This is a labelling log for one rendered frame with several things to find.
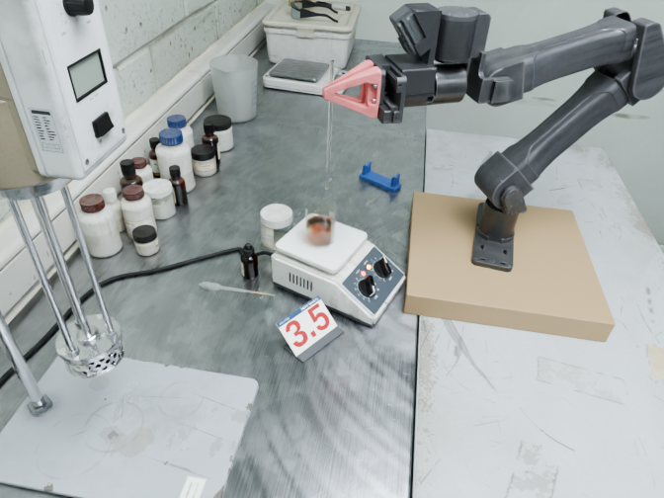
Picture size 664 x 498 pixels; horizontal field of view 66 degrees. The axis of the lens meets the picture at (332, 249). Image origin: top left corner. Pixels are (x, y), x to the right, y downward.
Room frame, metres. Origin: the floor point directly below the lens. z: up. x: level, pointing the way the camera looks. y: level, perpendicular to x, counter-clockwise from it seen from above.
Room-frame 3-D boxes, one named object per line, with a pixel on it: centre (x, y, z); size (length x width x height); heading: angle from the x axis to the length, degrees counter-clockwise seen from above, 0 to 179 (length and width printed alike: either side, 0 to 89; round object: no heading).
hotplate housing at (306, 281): (0.68, -0.01, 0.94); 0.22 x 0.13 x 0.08; 62
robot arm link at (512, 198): (0.78, -0.30, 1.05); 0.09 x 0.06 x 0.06; 17
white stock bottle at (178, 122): (1.07, 0.37, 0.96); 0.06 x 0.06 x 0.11
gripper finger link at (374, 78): (0.71, -0.02, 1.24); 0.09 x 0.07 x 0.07; 108
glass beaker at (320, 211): (0.68, 0.02, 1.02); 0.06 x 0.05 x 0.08; 157
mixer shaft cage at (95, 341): (0.37, 0.26, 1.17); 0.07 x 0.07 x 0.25
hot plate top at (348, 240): (0.69, 0.02, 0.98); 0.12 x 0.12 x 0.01; 62
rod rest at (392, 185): (1.03, -0.10, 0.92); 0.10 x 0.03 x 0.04; 53
